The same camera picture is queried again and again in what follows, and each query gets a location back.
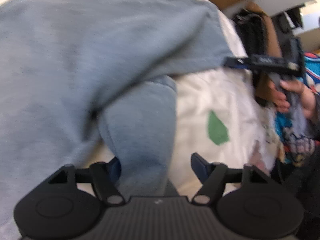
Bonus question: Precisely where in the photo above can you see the light blue denim pants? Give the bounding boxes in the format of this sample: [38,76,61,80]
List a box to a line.
[1,0,232,239]

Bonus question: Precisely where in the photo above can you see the person right hand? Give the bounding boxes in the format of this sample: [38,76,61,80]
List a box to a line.
[268,79,317,120]

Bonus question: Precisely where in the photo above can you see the folded brown garment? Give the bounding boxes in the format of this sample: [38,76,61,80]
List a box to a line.
[246,2,282,102]

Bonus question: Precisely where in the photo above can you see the cream cartoon bear bedsheet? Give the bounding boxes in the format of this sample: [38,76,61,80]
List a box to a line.
[1,0,278,198]

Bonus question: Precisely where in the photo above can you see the teal patterned blanket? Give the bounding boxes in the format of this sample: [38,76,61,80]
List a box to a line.
[275,52,319,167]

